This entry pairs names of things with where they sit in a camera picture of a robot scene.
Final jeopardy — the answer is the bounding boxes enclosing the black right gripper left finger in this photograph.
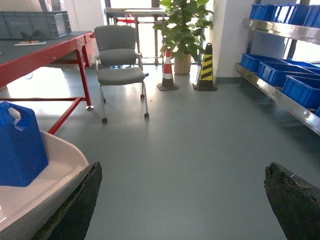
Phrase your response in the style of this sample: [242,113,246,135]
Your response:
[32,162,103,240]

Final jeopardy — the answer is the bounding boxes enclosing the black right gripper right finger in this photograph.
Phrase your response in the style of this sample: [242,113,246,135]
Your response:
[264,162,320,240]

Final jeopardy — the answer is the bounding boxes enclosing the beige plastic scoop tray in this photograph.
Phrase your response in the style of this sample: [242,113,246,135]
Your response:
[0,131,91,240]

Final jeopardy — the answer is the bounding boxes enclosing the blue plastic part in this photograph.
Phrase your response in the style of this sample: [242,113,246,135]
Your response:
[0,101,49,187]

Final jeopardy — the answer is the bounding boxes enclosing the metal shelf rack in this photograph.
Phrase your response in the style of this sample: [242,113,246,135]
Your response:
[235,18,320,134]

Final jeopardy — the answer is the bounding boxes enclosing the yellow black traffic cone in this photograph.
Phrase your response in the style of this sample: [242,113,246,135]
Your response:
[192,42,218,92]

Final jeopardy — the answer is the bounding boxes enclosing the grey office chair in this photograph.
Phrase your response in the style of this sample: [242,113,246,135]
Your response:
[94,25,147,124]

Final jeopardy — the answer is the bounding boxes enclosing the red white traffic cone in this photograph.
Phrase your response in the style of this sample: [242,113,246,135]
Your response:
[157,48,179,91]

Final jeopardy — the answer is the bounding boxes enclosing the grey plastic crate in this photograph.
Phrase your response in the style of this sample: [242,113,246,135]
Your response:
[0,10,72,40]

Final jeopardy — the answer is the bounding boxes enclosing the green potted plant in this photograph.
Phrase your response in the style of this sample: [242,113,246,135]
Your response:
[153,0,214,75]

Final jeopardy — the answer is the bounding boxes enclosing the red frame work table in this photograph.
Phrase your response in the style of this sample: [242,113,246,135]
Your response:
[0,31,95,135]

